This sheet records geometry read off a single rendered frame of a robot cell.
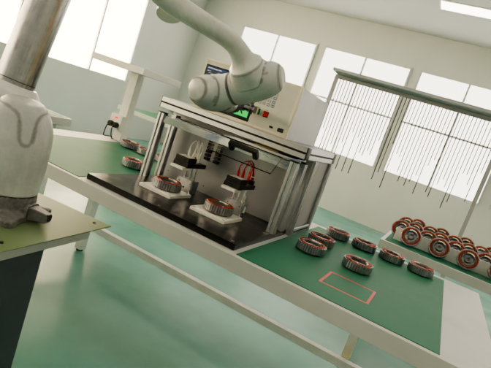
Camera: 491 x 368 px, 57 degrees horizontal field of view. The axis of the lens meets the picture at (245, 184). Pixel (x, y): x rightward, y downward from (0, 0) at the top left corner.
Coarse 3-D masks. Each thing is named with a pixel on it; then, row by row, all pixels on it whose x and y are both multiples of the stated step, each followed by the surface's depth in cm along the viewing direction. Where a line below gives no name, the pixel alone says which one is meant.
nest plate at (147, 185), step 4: (140, 184) 172; (144, 184) 171; (148, 184) 173; (152, 184) 175; (148, 188) 170; (152, 188) 169; (156, 188) 170; (156, 192) 168; (160, 192) 168; (164, 192) 169; (168, 192) 171; (180, 192) 178; (184, 192) 180; (164, 196) 167; (168, 196) 166; (172, 196) 168; (176, 196) 170; (180, 196) 173; (184, 196) 175; (188, 196) 178
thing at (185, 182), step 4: (180, 176) 188; (180, 180) 187; (184, 180) 186; (188, 180) 185; (184, 184) 186; (188, 184) 185; (196, 184) 187; (184, 188) 186; (188, 188) 185; (192, 188) 186; (196, 188) 189; (192, 192) 187
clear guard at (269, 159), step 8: (224, 136) 153; (216, 144) 151; (224, 144) 151; (248, 144) 152; (216, 152) 149; (224, 152) 148; (232, 152) 148; (240, 152) 148; (264, 152) 147; (272, 152) 152; (280, 152) 167; (240, 160) 145; (248, 160) 145; (256, 160) 145; (264, 160) 145; (272, 160) 144; (280, 160) 144; (296, 160) 158; (304, 160) 169; (256, 168) 143; (264, 168) 142; (272, 168) 142
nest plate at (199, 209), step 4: (200, 204) 169; (192, 208) 162; (196, 208) 161; (200, 208) 163; (204, 208) 165; (200, 212) 161; (204, 212) 160; (208, 212) 161; (208, 216) 159; (212, 216) 159; (216, 216) 160; (220, 216) 161; (232, 216) 168; (236, 216) 170; (216, 220) 158; (220, 220) 157; (224, 220) 158; (228, 220) 160; (232, 220) 162; (236, 220) 165; (240, 220) 169
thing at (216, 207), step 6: (210, 198) 168; (204, 204) 164; (210, 204) 161; (216, 204) 161; (222, 204) 169; (228, 204) 168; (210, 210) 161; (216, 210) 160; (222, 210) 161; (228, 210) 162; (228, 216) 163
